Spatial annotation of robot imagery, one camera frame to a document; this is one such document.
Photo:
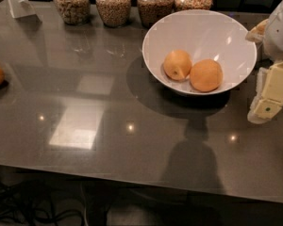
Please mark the right orange in bowl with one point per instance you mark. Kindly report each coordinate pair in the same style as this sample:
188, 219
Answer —
206, 75

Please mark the white plastic stand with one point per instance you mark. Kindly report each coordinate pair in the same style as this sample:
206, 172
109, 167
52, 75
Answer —
20, 8

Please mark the left orange in bowl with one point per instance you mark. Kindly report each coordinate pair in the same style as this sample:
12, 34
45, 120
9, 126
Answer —
177, 65

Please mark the orange in bowl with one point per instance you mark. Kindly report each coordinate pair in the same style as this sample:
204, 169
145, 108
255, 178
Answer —
206, 75
177, 65

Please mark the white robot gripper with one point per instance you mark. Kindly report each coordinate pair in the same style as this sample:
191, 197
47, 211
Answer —
279, 35

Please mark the white ceramic bowl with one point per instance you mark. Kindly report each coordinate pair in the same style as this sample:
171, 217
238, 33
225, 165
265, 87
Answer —
203, 34

